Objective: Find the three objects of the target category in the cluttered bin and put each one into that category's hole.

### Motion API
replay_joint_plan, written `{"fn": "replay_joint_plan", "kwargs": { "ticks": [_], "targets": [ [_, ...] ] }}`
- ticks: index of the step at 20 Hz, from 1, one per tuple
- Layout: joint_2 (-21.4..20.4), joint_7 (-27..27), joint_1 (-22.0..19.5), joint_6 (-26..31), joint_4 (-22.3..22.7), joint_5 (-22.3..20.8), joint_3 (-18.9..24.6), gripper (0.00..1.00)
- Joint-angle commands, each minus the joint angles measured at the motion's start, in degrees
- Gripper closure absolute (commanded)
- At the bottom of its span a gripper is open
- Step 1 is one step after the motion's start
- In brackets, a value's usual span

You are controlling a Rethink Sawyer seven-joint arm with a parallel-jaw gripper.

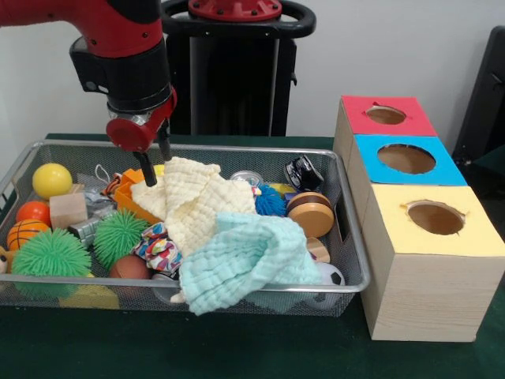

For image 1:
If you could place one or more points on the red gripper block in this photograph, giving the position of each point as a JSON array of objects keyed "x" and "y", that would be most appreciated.
[{"x": 134, "y": 136}]

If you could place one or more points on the cream yellow waffle cloth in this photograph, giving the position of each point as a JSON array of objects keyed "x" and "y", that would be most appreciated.
[{"x": 193, "y": 205}]

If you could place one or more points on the mint green waffle cloth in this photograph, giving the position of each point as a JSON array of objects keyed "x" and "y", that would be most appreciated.
[{"x": 245, "y": 260}]

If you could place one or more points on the green spiky rubber ball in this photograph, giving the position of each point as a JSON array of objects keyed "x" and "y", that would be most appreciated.
[{"x": 51, "y": 253}]

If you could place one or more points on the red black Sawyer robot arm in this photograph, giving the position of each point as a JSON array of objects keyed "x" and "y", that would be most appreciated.
[{"x": 118, "y": 47}]

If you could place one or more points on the shallow clear mesh bin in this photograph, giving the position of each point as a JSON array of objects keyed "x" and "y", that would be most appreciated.
[{"x": 47, "y": 296}]

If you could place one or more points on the wooden box with three holes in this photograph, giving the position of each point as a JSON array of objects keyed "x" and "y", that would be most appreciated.
[{"x": 426, "y": 292}]

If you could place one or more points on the crumpled clear plastic wrapper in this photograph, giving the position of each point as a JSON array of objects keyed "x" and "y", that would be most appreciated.
[{"x": 93, "y": 193}]

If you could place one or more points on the small green spiky ball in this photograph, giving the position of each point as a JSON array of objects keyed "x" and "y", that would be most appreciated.
[{"x": 118, "y": 237}]

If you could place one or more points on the multicoloured patterned fabric ball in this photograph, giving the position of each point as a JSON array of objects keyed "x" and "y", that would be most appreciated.
[{"x": 158, "y": 249}]

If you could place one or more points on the light wooden cube block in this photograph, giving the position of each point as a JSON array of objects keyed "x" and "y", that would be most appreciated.
[{"x": 67, "y": 209}]

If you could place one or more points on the large yellow ball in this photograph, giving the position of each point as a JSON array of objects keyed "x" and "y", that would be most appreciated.
[{"x": 51, "y": 180}]

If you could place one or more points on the blue spiky ball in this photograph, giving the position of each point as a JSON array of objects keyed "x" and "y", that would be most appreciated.
[{"x": 271, "y": 201}]

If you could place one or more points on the orange mini basketball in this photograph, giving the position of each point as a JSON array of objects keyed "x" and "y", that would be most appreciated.
[{"x": 24, "y": 233}]

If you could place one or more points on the brown wooden yo-yo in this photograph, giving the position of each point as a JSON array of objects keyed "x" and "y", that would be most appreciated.
[{"x": 310, "y": 219}]

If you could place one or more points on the dark green table cloth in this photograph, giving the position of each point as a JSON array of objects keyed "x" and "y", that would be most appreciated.
[{"x": 237, "y": 347}]

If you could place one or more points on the black upright panel stand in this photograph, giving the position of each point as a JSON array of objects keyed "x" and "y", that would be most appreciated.
[{"x": 485, "y": 103}]

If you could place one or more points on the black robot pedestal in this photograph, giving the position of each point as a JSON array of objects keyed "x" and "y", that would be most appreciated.
[{"x": 229, "y": 87}]

